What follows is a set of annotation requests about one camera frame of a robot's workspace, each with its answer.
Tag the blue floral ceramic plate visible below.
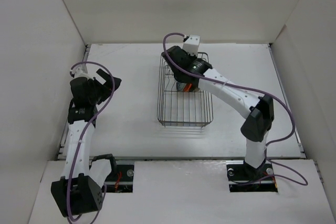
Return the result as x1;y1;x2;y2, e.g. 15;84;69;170
176;82;185;92

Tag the orange plastic plate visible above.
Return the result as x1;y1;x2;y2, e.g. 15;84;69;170
183;83;194;92

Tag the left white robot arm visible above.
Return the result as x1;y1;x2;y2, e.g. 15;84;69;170
51;67;121;222

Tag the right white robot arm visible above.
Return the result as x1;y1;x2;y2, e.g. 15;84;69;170
161;46;274;182

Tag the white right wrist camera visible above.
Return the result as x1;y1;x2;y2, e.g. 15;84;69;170
182;35;200;56

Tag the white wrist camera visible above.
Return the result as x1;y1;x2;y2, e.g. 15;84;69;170
182;35;200;56
70;67;88;79

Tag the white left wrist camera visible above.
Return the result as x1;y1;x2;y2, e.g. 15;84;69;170
70;67;88;79

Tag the grey wire dish rack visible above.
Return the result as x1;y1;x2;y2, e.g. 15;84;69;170
156;59;213;127

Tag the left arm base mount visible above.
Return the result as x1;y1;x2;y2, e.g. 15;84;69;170
105;163;134;193

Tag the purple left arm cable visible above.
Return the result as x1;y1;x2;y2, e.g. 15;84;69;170
67;61;116;222

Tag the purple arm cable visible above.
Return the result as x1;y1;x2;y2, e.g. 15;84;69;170
67;61;116;222
163;32;308;187

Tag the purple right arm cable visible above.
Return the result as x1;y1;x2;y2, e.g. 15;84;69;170
163;32;308;187

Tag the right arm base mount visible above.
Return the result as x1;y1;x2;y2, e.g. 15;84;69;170
226;163;278;193

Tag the aluminium table edge rail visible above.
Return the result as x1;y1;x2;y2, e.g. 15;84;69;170
268;43;307;158

